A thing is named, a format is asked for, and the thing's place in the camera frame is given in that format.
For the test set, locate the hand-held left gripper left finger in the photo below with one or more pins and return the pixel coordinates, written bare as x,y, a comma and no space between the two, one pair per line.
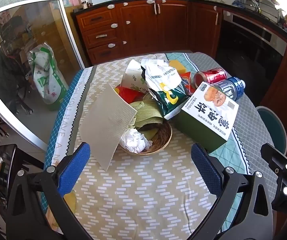
73,170

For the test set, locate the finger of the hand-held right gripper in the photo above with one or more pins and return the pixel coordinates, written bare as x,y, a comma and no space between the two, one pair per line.
273,153

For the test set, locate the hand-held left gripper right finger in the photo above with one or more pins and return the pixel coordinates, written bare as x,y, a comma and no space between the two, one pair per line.
206,170

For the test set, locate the teal trash bin grey rim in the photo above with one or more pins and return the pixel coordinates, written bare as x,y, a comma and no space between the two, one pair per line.
271,127

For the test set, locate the orange snack packet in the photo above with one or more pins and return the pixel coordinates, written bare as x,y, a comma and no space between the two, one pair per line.
186,78

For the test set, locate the red plastic bag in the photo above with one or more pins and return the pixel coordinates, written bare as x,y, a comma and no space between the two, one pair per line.
128,93

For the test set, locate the yellow sponge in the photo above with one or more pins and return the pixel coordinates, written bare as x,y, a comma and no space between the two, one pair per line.
177,66

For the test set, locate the white paper cup green print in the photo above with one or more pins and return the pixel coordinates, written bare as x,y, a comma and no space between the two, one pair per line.
133,72

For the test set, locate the yellow scrap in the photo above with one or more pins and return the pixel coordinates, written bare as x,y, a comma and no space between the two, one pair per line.
71,201

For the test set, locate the round wicker basket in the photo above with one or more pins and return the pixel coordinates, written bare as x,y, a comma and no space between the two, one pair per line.
162,136

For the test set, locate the beige textured mat sheet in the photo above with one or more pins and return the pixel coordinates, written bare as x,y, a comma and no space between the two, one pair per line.
106,120

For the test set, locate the green food box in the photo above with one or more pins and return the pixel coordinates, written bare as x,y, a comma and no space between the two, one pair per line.
208,110

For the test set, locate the patterned tablecloth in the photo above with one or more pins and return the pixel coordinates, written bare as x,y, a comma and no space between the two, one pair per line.
133,180

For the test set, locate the crumpled white tissue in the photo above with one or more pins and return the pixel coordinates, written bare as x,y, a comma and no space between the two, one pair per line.
136,140

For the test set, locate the plastic bottle blue label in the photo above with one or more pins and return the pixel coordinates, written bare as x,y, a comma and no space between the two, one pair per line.
231,87

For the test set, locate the black built-in oven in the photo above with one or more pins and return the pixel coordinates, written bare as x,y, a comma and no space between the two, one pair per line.
246,50

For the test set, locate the green white rice bag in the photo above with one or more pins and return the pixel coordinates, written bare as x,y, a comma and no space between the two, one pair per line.
46,80

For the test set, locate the red soda can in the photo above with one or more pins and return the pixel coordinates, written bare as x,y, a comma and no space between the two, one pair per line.
213,75

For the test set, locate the white green snack bag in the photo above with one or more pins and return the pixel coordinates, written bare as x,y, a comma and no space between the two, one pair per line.
158,77

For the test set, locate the black office chair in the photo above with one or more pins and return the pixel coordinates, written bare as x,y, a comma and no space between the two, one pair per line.
1,70

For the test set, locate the glass sliding door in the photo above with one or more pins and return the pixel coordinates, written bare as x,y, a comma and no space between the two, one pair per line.
8,42

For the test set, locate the wooden cabinet with drawers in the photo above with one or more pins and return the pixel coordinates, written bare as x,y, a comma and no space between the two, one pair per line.
138,30

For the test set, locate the black countertop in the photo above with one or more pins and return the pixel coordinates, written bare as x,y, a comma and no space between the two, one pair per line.
203,1

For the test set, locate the condiment bottle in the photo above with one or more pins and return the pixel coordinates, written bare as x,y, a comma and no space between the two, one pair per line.
86,1

